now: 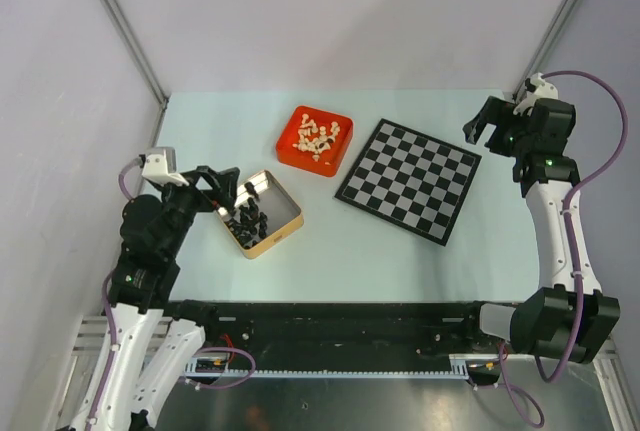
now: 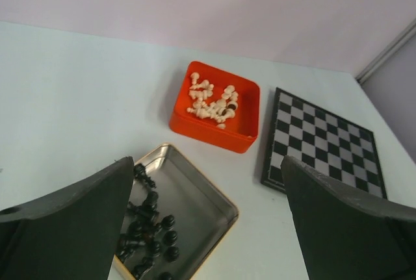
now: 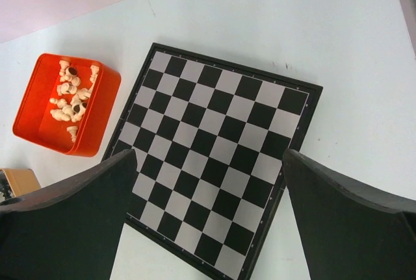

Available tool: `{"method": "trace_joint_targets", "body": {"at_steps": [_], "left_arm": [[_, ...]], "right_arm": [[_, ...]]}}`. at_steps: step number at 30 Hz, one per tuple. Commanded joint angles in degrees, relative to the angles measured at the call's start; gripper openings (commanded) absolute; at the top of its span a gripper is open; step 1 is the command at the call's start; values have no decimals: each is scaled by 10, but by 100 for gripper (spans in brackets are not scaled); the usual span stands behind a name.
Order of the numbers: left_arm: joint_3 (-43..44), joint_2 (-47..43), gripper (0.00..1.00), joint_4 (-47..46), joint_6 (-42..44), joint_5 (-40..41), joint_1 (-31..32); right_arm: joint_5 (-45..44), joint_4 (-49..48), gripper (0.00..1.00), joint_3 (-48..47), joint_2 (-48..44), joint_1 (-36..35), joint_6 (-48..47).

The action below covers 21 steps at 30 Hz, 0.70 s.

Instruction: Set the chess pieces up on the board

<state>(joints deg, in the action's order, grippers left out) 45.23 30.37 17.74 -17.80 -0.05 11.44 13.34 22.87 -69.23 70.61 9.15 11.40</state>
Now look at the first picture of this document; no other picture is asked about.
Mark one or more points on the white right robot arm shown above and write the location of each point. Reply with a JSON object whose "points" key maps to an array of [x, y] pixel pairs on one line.
{"points": [[569, 316]]}

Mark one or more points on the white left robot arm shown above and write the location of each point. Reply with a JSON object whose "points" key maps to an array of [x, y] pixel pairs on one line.
{"points": [[128, 388]]}

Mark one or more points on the gold metal tin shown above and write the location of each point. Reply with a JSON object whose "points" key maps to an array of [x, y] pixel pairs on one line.
{"points": [[285, 216]]}

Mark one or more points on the pile of black chess pieces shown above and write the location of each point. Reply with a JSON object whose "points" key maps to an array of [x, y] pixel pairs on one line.
{"points": [[248, 224]]}

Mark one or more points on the black and white chessboard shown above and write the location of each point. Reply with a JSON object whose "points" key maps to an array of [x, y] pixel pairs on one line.
{"points": [[410, 179]]}

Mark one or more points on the red plastic tray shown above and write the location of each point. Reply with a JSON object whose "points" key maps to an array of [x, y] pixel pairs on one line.
{"points": [[329, 162]]}

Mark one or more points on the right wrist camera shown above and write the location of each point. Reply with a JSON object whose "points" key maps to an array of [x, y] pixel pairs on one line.
{"points": [[536, 87]]}

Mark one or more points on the pile of white chess pieces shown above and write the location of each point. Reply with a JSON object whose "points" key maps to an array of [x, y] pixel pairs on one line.
{"points": [[315, 138]]}

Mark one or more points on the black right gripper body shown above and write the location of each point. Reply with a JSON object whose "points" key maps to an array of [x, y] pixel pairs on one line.
{"points": [[518, 139]]}

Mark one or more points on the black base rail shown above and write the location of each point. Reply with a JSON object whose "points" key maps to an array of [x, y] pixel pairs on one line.
{"points": [[438, 328]]}

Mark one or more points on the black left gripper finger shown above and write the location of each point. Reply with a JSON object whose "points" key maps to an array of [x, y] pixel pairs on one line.
{"points": [[208, 200], [223, 186]]}

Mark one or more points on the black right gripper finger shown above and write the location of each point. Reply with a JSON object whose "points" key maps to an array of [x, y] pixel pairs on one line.
{"points": [[488, 114], [498, 141]]}

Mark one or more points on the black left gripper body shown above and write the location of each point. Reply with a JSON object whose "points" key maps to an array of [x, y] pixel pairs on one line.
{"points": [[181, 197]]}

